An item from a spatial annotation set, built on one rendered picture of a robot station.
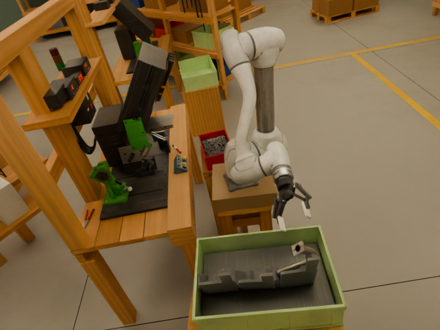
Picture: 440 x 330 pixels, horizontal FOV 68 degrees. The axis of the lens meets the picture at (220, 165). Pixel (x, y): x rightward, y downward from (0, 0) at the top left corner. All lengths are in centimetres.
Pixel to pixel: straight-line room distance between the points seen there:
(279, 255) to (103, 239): 99
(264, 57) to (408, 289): 188
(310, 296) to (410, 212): 179
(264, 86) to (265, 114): 16
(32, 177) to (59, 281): 164
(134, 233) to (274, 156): 93
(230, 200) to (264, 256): 38
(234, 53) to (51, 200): 112
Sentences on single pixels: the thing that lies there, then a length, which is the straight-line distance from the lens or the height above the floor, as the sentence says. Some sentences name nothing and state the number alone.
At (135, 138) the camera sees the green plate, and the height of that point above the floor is 115.
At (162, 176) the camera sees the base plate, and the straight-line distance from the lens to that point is 221.
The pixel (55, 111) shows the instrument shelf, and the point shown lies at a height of 154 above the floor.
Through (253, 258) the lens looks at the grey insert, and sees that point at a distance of 170.
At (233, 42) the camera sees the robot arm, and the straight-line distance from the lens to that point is 157.
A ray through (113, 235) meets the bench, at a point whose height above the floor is 88.
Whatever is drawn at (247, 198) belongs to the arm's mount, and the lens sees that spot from 186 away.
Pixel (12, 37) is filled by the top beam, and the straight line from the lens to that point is 187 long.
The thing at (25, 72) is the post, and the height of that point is 177.
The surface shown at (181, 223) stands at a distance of 186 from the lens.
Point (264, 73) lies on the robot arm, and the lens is 169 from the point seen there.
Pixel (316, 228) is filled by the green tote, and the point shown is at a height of 95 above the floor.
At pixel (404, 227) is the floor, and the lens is 306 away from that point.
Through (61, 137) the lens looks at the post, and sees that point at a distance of 202.
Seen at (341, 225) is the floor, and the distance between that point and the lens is 297.
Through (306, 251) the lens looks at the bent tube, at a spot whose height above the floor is 117.
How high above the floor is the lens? 223
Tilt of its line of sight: 38 degrees down
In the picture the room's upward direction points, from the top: 11 degrees counter-clockwise
